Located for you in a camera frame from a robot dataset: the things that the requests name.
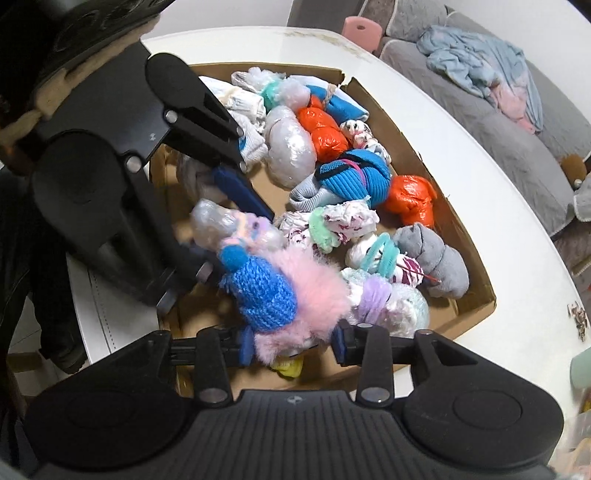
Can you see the grey sock bundle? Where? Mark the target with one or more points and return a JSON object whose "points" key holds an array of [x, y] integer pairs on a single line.
{"points": [[446, 272]]}

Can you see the green plastic cup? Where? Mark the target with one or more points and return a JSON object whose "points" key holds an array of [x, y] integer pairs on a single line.
{"points": [[580, 370]]}

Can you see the blue white striped sock bundle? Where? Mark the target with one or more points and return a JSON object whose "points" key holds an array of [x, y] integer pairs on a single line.
{"points": [[340, 106]]}

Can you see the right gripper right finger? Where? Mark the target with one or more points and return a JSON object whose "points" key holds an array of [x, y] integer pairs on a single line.
{"points": [[376, 352]]}

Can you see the blue knit pink fluffy bundle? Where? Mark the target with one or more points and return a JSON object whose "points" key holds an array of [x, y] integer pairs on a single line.
{"points": [[289, 299]]}

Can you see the white green leaf sock bundle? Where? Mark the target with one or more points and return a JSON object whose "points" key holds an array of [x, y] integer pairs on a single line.
{"points": [[361, 137]]}

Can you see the orange plastic bundle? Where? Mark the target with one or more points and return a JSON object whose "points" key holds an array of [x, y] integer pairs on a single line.
{"points": [[412, 198], [328, 140]]}

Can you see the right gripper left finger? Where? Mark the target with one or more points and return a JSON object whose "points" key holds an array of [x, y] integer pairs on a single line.
{"points": [[210, 352]]}

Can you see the grey armrest cover cloth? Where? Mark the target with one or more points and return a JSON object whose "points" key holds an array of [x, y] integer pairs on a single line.
{"points": [[582, 200]]}

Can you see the brown cardboard box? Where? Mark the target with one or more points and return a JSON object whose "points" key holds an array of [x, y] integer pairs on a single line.
{"points": [[205, 307]]}

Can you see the clear plastic wrapped bundle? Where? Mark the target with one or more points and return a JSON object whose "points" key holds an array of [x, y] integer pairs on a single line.
{"points": [[291, 157]]}

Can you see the white lilac tie bundle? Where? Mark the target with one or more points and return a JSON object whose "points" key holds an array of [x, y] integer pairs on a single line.
{"points": [[400, 308]]}

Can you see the brown plush toy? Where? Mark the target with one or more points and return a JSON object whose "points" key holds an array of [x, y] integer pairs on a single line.
{"points": [[574, 168]]}

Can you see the white purple pattern sock bundle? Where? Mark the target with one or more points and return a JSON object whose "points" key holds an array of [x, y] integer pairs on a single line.
{"points": [[328, 227]]}

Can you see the grey sofa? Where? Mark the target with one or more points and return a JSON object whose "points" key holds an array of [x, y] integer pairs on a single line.
{"points": [[531, 161]]}

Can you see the pink plastic child chair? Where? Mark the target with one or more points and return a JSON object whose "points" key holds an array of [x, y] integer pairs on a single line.
{"points": [[362, 31]]}

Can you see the white bundle teal tie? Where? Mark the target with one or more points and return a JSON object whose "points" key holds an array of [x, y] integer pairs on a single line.
{"points": [[380, 255]]}

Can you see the blue black sock bundle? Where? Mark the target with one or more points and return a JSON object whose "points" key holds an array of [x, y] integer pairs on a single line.
{"points": [[355, 175]]}

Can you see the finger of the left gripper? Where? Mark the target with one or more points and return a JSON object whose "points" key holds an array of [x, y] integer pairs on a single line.
{"points": [[203, 272], [231, 184]]}

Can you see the light blue blanket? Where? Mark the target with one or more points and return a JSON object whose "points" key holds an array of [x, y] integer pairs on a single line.
{"points": [[488, 68]]}

